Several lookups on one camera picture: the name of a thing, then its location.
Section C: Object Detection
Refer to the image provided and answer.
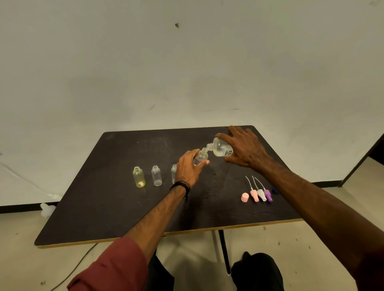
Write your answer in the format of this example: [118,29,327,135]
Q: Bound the person's right hand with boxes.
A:
[216,126,273,174]

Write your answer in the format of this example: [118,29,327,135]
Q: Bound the person's left hand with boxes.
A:
[175,149,210,189]

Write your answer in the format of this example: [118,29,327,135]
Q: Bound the small purple tinted bottle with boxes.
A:
[193,147,209,166]

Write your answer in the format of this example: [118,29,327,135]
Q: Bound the large clear bottle blue label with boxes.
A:
[206,137,234,157]

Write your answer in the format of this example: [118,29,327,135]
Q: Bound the pink spray cap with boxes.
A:
[245,176,260,203]

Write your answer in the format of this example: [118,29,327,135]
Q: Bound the white spray cap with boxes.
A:
[252,176,267,202]

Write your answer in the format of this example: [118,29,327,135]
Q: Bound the small yellow bottle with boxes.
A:
[133,166,146,189]

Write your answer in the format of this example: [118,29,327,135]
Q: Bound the purple spray cap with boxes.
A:
[255,177,273,203]

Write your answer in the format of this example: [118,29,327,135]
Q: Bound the person's left forearm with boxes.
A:
[124,185,187,264]

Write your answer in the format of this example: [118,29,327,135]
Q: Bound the person's right forearm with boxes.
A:
[258,159,384,291]

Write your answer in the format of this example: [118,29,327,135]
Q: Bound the person's left red sleeve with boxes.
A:
[66,237,149,291]

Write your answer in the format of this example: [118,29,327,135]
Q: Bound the person's black trousers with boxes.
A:
[144,251,285,291]

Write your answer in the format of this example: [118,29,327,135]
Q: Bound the white plastic object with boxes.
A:
[40,203,57,218]

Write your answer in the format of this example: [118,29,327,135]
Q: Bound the black wristband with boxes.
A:
[170,181,191,198]

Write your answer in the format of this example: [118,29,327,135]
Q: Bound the black table leg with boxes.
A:
[218,230,232,276]

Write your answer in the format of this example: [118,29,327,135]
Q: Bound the dark door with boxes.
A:
[369,141,384,165]

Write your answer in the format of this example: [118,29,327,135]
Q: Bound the white cable with adapter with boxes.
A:
[0,161,63,201]

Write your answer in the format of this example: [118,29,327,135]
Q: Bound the black floor cable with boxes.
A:
[49,243,99,291]

